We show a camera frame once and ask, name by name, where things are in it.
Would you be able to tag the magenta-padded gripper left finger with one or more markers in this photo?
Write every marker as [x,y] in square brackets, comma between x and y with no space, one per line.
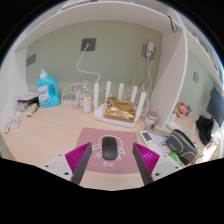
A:
[60,165]

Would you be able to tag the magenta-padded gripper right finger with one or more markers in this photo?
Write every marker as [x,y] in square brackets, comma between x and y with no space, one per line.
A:
[163,165]

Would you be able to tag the black computer mouse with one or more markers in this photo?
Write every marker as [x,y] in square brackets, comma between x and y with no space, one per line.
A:
[109,148]

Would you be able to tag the pink mouse pad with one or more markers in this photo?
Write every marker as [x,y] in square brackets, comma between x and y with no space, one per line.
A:
[91,135]

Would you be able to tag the green packet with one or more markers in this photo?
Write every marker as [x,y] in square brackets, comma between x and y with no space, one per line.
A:
[175,159]

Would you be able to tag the white remote control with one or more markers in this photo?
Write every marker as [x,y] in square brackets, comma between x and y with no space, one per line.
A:
[149,139]

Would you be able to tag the small white jar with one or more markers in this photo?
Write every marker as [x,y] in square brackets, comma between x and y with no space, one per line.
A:
[151,120]

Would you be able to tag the black bag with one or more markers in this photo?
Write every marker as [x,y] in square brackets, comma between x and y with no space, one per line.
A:
[204,128]

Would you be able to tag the white router with antennas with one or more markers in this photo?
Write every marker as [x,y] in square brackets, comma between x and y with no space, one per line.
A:
[98,116]

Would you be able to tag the small beige carton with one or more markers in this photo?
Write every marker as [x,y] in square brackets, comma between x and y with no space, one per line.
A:
[31,110]

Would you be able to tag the clear plastic bags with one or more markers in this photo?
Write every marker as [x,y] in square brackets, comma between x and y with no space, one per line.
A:
[15,116]

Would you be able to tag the clear bottle with red label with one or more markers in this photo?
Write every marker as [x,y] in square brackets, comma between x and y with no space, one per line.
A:
[85,101]

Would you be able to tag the gold foil bag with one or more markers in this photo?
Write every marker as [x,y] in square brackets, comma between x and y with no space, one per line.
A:
[119,110]

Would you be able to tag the blue detergent bottle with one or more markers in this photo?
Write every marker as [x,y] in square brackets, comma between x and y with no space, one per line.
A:
[50,90]

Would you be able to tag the black monitor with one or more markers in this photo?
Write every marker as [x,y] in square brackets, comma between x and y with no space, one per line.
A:
[216,106]

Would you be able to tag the grey blank wall plate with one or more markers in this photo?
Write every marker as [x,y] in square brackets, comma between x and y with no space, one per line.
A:
[31,60]

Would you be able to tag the white wall charger adapter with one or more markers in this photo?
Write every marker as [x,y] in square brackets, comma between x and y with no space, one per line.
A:
[149,48]

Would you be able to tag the grey wall socket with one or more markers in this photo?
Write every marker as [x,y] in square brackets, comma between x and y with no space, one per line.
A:
[91,46]

